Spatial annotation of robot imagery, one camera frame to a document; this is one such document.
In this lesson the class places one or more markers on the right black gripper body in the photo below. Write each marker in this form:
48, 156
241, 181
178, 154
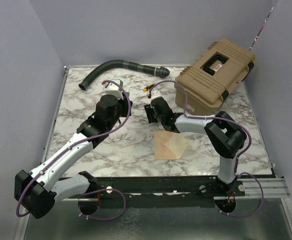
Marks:
151, 116

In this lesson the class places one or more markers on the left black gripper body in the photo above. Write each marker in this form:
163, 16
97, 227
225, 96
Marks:
122, 107

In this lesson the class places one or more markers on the pink tan envelope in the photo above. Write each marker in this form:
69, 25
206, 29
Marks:
169, 145

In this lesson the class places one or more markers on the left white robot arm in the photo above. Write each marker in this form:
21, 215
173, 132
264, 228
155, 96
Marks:
38, 190

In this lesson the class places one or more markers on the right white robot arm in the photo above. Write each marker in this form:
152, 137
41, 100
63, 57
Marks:
226, 136

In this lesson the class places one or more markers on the small yellow black tool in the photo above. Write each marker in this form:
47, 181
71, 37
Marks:
148, 88

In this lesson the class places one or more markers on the tan plastic toolbox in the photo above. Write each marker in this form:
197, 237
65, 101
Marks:
207, 83

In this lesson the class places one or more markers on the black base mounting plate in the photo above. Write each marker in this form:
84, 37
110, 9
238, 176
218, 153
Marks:
161, 192

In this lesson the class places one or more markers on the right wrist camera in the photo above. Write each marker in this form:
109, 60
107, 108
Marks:
154, 94

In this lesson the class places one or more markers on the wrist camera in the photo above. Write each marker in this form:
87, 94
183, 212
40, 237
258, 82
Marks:
114, 90
154, 94

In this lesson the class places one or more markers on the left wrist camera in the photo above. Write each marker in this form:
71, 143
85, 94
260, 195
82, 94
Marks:
114, 90

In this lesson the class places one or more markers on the aluminium rail frame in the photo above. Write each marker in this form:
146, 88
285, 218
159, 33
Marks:
128, 152

